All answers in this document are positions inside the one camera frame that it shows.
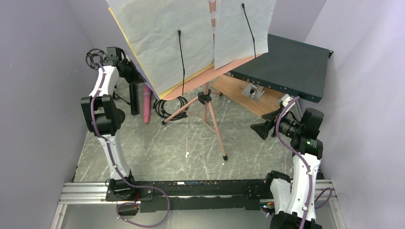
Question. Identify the silver metal bracket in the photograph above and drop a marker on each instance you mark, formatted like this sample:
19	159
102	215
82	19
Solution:
253	92

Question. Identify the dark teal rack unit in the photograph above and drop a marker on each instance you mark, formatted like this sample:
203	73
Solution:
290	67

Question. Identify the black tripod mic stand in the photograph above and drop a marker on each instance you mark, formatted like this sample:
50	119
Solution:
114	55

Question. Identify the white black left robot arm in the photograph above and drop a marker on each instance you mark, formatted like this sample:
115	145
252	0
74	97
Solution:
104	119

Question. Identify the white paper sheet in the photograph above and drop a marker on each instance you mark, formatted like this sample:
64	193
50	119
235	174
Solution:
241	29

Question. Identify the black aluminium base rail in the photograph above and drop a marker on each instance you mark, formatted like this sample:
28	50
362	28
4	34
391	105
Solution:
249	194

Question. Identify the grey paper sheet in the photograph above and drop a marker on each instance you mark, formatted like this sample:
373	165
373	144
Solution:
172	40

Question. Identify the wooden board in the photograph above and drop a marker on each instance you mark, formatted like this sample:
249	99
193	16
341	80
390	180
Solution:
233	89

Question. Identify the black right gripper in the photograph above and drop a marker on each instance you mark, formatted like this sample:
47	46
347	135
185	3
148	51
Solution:
262	129

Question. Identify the pink tripod music stand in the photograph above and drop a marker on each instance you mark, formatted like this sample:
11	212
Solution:
205	97

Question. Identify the pink small microphone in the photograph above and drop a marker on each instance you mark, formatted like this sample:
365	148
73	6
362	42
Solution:
147	102

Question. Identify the black silver handheld microphone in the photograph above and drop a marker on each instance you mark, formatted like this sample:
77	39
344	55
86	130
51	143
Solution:
134	99

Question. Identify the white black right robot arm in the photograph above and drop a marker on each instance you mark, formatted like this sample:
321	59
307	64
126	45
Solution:
294	199

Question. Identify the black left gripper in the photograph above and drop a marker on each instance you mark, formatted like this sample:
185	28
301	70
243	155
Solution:
137	78

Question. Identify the blue sheet music page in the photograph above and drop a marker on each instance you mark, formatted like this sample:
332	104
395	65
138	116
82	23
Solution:
146	81

